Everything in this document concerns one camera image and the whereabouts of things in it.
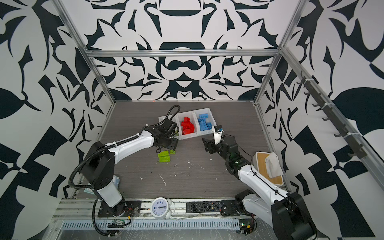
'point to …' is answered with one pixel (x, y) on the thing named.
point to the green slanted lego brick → (164, 159)
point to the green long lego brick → (172, 152)
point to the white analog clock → (160, 208)
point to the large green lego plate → (164, 155)
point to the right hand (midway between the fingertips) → (208, 136)
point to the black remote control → (210, 206)
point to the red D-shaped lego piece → (187, 127)
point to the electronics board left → (118, 223)
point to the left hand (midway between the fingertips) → (173, 140)
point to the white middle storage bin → (181, 118)
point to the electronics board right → (246, 226)
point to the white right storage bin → (211, 119)
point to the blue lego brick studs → (203, 116)
